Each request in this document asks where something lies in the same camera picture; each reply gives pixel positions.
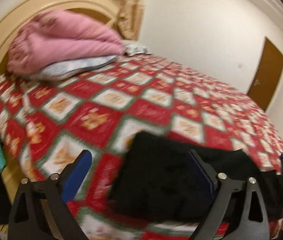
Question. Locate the grey white pillow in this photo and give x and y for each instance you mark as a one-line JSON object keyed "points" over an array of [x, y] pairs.
{"points": [[62, 70]]}

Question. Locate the brown wooden door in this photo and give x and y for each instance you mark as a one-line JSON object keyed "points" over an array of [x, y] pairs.
{"points": [[267, 76]]}

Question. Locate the red teddy bear bedspread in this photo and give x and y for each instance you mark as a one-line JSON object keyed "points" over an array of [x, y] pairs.
{"points": [[165, 98]]}

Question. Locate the grey patterned pillow far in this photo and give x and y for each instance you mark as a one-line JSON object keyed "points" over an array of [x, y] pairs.
{"points": [[135, 48]]}

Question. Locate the pink folded blanket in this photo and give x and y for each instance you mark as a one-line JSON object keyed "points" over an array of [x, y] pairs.
{"points": [[60, 35]]}

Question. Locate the black pants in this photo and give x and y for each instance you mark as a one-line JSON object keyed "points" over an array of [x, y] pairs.
{"points": [[158, 180]]}

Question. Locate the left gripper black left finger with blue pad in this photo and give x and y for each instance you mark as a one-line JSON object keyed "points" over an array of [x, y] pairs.
{"points": [[27, 218]]}

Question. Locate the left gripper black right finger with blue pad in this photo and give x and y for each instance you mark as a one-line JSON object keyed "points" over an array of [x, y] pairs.
{"points": [[249, 218]]}

